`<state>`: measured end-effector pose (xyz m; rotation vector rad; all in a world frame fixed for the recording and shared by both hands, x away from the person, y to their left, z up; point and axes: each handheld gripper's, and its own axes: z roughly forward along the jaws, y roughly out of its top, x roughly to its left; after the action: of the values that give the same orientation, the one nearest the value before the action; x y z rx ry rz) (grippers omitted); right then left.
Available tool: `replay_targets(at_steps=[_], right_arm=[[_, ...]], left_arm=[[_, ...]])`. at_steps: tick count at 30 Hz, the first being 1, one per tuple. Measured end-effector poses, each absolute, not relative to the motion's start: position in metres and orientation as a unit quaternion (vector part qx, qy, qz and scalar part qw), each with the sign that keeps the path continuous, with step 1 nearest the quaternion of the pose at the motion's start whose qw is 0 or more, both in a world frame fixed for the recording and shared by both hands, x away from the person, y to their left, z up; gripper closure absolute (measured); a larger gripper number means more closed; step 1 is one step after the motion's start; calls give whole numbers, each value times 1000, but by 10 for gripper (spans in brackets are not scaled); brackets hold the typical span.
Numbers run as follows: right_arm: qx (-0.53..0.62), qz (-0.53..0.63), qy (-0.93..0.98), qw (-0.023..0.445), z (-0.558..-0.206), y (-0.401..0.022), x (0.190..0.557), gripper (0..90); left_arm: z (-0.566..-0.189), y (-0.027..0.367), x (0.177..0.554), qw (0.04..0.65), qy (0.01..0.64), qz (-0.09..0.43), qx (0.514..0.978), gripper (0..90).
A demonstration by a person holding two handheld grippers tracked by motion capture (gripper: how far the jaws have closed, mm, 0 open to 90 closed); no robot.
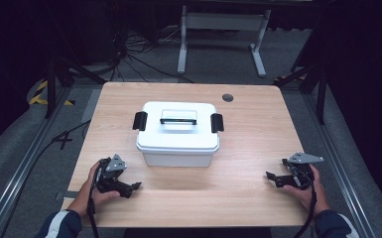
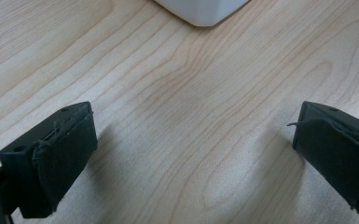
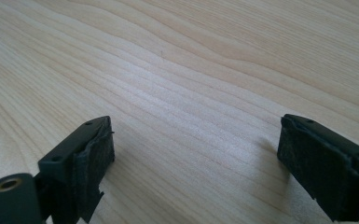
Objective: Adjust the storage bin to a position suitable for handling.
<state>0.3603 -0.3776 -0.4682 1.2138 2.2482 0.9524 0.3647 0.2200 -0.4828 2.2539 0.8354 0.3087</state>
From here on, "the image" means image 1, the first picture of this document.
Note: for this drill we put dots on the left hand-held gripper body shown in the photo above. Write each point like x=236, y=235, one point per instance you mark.
x=109, y=177

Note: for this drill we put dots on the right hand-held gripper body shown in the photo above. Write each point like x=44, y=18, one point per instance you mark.
x=299, y=173

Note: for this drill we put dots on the person's right hand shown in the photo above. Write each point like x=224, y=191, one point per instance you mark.
x=311, y=195

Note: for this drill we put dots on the person's left hand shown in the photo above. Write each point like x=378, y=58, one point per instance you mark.
x=94, y=198

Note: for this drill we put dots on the white plastic storage box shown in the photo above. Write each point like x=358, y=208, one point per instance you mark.
x=178, y=160

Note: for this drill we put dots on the black box latch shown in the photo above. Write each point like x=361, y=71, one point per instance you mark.
x=140, y=121
x=217, y=123

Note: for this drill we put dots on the white storage box lid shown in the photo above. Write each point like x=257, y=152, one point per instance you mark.
x=178, y=137

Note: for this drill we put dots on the black tripod stand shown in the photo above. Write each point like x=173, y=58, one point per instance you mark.
x=320, y=89
x=51, y=86

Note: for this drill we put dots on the grey table grommet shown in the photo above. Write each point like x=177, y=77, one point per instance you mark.
x=227, y=97

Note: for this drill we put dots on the yellow and black floor tape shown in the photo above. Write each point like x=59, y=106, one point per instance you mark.
x=38, y=97

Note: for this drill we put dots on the aluminium floor rail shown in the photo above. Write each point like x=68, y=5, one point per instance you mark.
x=340, y=165
x=16, y=178

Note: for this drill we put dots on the white metal desk frame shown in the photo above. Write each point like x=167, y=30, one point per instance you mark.
x=223, y=21

